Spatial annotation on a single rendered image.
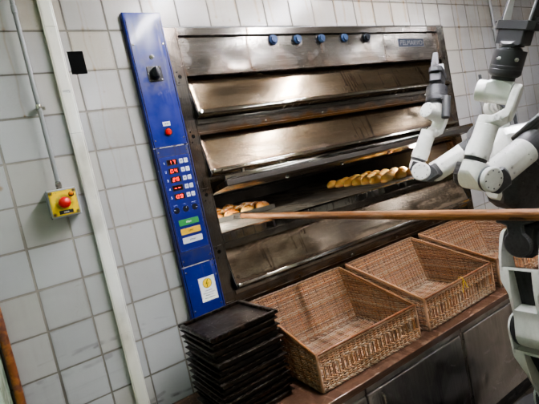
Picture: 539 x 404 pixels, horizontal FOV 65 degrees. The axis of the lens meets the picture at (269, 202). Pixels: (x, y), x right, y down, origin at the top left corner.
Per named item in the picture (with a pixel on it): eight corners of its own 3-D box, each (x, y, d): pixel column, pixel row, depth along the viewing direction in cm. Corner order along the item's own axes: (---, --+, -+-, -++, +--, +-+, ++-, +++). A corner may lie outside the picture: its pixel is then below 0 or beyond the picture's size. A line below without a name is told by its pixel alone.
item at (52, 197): (50, 220, 154) (43, 192, 153) (79, 213, 160) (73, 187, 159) (52, 220, 148) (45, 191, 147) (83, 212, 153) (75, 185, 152)
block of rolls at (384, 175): (325, 189, 319) (323, 182, 318) (370, 177, 344) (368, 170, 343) (387, 183, 267) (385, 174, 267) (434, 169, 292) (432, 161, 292)
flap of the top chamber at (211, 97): (197, 118, 185) (183, 80, 190) (446, 87, 279) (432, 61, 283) (200, 113, 182) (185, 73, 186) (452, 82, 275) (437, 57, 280)
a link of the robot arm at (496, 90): (480, 62, 125) (470, 101, 129) (520, 66, 119) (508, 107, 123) (489, 62, 133) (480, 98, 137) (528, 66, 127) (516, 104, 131)
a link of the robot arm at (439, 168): (424, 191, 194) (469, 162, 186) (423, 191, 182) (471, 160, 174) (410, 170, 196) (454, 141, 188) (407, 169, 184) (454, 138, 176)
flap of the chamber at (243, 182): (228, 185, 176) (210, 195, 193) (475, 129, 269) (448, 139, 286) (225, 179, 176) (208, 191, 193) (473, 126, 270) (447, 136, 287)
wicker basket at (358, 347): (257, 358, 196) (245, 301, 193) (348, 315, 224) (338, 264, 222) (323, 397, 154) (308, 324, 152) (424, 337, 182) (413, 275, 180)
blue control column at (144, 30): (128, 374, 349) (63, 115, 331) (147, 366, 358) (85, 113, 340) (237, 510, 185) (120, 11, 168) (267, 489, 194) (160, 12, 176)
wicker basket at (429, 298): (351, 313, 226) (342, 263, 223) (418, 280, 256) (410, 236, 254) (430, 333, 185) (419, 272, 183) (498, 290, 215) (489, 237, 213)
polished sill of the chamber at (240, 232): (218, 242, 196) (216, 234, 195) (452, 171, 289) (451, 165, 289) (224, 243, 190) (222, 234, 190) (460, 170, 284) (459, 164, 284)
